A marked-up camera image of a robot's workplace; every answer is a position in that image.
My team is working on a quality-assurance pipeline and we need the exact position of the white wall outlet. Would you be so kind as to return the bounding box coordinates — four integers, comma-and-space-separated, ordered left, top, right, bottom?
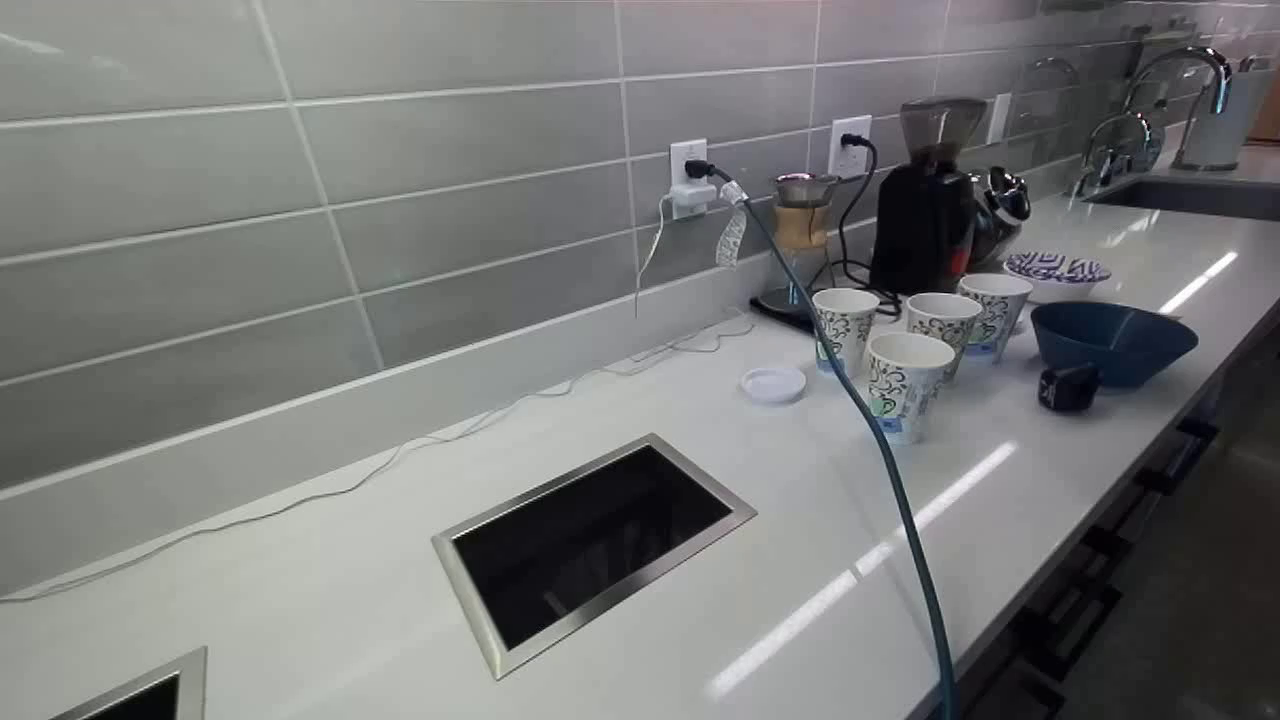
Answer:
667, 137, 717, 223
983, 87, 1017, 149
826, 113, 875, 178

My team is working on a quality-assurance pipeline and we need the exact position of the tall chrome faucet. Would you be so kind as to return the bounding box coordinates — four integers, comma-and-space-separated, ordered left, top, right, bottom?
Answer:
1116, 39, 1241, 153

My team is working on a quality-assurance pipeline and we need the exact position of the patterned white paper cup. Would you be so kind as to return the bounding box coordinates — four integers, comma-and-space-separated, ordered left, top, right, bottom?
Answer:
958, 269, 1035, 360
862, 327, 962, 447
808, 285, 885, 382
902, 286, 988, 374

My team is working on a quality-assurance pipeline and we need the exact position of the blue white patterned bowl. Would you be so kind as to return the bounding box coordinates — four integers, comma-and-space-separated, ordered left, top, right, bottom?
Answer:
1002, 247, 1116, 298

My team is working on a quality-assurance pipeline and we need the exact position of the shiny steel kettle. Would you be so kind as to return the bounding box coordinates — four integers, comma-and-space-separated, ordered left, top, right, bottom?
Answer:
968, 164, 1035, 271

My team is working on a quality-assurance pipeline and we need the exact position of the black power cable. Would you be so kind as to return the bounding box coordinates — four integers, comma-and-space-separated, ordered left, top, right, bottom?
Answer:
832, 129, 885, 290

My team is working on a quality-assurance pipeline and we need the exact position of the thin white cable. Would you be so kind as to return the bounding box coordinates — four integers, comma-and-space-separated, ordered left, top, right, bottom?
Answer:
0, 177, 752, 610

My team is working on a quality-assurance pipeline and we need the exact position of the steel sink basin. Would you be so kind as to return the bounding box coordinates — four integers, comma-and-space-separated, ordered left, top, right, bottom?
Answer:
1084, 171, 1280, 223

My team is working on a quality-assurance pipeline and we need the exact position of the white plastic cup lid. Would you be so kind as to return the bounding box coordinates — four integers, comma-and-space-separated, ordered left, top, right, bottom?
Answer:
736, 360, 811, 406

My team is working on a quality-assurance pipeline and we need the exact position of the black coffee grinder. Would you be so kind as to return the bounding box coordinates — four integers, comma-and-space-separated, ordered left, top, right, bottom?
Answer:
867, 94, 991, 298

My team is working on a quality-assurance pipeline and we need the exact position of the black drawer handle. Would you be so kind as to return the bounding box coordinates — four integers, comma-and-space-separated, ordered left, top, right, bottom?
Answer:
1003, 523, 1135, 676
1134, 417, 1226, 499

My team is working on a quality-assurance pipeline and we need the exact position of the steel framed counter opening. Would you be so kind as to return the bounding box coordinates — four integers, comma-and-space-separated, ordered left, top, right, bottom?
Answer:
434, 433, 762, 684
51, 644, 212, 720

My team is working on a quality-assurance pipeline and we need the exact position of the long teal cable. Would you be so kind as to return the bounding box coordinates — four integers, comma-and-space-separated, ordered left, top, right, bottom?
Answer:
744, 195, 965, 720

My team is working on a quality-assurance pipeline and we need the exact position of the small black round object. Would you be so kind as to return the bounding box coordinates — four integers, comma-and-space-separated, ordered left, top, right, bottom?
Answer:
1035, 360, 1105, 417

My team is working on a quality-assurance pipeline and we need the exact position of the white round container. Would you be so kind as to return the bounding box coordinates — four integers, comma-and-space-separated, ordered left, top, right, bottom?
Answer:
1172, 54, 1280, 177

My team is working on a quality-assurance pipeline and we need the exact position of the glass jar with lid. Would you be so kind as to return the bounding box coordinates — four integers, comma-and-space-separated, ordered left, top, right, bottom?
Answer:
747, 167, 841, 327

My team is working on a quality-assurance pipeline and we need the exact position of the dark blue bowl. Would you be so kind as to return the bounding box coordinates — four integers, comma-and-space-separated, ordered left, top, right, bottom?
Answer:
1027, 298, 1202, 390

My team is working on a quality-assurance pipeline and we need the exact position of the small chrome faucet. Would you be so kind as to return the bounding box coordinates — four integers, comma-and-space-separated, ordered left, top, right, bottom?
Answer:
1069, 109, 1166, 202

